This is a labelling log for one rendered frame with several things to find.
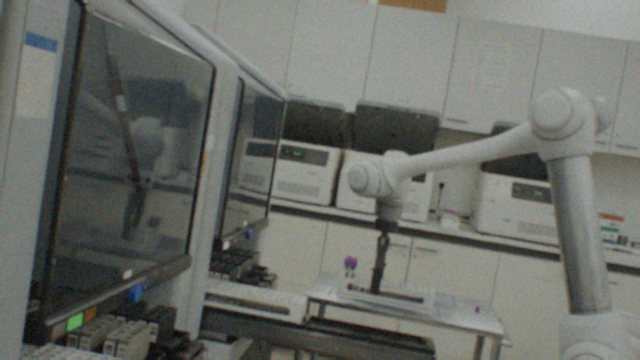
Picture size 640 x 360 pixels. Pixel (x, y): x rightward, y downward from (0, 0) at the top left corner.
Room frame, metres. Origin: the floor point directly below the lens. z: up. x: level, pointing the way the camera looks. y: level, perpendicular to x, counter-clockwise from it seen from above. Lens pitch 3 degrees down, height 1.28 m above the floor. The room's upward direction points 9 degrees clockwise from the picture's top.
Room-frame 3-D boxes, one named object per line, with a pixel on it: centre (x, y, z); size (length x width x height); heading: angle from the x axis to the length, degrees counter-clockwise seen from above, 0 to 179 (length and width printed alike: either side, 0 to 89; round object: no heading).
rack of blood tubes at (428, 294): (2.10, -0.25, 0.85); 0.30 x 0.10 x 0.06; 82
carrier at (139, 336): (1.23, 0.29, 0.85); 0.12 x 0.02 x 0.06; 175
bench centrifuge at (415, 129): (4.33, -0.41, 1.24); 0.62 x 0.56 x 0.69; 174
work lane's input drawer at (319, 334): (1.75, -0.04, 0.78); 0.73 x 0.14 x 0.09; 84
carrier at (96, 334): (1.23, 0.36, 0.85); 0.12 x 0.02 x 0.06; 174
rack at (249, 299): (1.77, 0.14, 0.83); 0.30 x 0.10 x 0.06; 84
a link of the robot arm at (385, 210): (2.10, -0.22, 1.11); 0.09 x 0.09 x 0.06
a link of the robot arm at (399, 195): (2.09, -0.21, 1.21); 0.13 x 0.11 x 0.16; 148
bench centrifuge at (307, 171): (4.39, 0.17, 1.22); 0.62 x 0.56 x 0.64; 172
